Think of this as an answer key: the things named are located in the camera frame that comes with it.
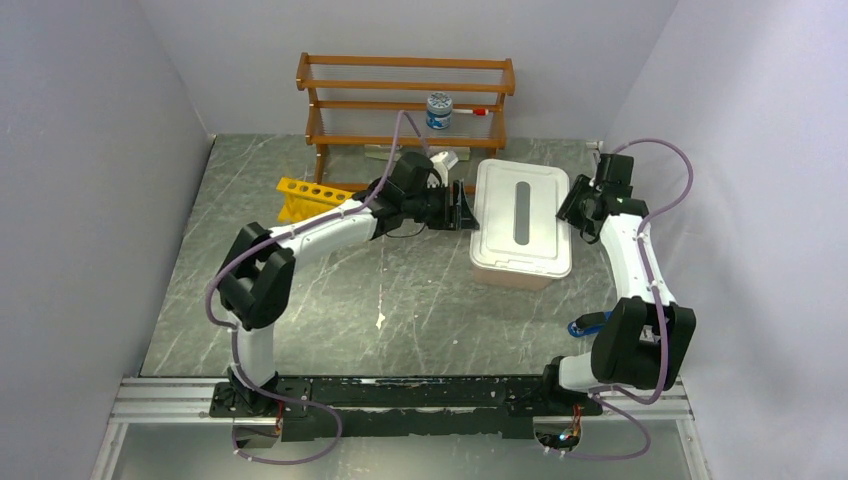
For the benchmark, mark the white box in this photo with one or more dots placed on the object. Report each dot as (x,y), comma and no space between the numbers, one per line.
(380,153)
(463,154)

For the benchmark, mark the blue stapler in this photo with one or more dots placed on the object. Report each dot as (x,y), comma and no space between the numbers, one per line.
(588,324)

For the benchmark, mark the blue white jar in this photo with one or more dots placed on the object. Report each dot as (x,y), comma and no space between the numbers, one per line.
(439,108)

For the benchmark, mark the wooden shelf rack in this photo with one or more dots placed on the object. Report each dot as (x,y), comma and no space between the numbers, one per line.
(379,100)

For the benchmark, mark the yellow test tube rack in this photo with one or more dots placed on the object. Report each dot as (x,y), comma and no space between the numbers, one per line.
(303,200)

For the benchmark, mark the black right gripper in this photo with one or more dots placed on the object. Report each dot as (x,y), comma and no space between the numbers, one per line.
(567,210)

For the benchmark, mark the white box right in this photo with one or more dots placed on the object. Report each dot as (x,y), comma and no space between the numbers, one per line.
(463,154)

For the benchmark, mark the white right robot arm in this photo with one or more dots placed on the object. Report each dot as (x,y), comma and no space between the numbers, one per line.
(640,344)

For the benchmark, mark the pink plastic bin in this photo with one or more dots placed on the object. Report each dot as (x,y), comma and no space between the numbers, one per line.
(510,279)

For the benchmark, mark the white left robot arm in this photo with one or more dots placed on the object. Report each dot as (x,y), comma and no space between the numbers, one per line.
(256,278)

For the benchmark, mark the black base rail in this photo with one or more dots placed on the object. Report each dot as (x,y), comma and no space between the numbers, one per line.
(323,406)

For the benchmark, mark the white plastic lid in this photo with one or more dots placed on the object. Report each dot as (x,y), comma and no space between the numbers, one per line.
(516,205)

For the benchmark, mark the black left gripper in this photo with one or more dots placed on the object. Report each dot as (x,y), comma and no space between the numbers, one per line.
(464,218)

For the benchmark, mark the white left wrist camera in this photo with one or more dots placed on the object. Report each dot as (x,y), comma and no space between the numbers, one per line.
(442,162)

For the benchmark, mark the white box left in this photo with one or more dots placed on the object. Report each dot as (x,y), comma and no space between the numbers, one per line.
(380,153)

